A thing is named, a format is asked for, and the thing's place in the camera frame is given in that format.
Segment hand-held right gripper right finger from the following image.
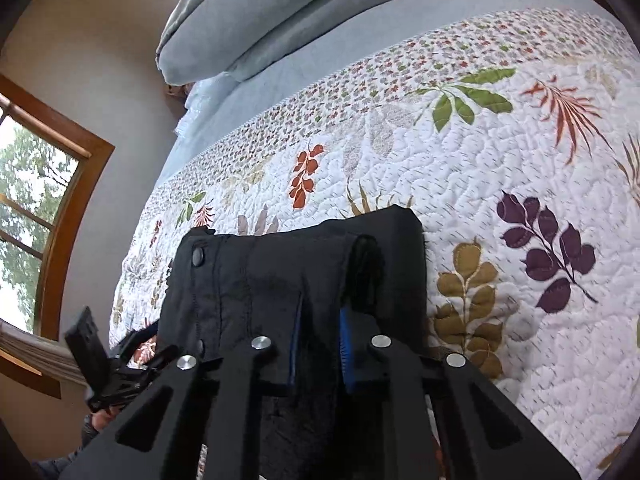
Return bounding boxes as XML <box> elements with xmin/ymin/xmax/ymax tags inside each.
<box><xmin>320</xmin><ymin>308</ymin><xmax>584</xmax><ymax>480</ymax></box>

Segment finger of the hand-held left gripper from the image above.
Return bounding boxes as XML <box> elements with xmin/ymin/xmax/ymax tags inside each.
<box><xmin>107</xmin><ymin>321</ymin><xmax>162</xmax><ymax>361</ymax></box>

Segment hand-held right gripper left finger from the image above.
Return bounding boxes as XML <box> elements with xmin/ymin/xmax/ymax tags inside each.
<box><xmin>59</xmin><ymin>309</ymin><xmax>302</xmax><ymax>480</ymax></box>

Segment black pants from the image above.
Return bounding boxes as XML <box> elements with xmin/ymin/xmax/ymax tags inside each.
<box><xmin>159</xmin><ymin>205</ymin><xmax>429</xmax><ymax>480</ymax></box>

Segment person's left forearm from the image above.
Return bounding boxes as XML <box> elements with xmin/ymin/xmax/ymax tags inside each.
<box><xmin>30</xmin><ymin>406</ymin><xmax>122</xmax><ymax>480</ymax></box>

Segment beige striped cloth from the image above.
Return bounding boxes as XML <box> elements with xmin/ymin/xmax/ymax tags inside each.
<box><xmin>0</xmin><ymin>319</ymin><xmax>88</xmax><ymax>386</ymax></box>

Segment wooden framed window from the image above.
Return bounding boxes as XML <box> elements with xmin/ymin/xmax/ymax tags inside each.
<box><xmin>0</xmin><ymin>75</ymin><xmax>116</xmax><ymax>401</ymax></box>

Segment floral quilted bedspread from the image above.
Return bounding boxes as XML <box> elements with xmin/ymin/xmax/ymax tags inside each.
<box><xmin>112</xmin><ymin>7</ymin><xmax>640</xmax><ymax>480</ymax></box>

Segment stack of light blue pillows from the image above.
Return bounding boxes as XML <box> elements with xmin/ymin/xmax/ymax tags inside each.
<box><xmin>156</xmin><ymin>0</ymin><xmax>351</xmax><ymax>87</ymax></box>

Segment light blue pillow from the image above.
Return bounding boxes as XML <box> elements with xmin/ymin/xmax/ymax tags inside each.
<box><xmin>225</xmin><ymin>0</ymin><xmax>401</xmax><ymax>84</ymax></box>

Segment wooden bed with headboard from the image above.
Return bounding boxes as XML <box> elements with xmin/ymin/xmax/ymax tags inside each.
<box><xmin>157</xmin><ymin>0</ymin><xmax>621</xmax><ymax>187</ymax></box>

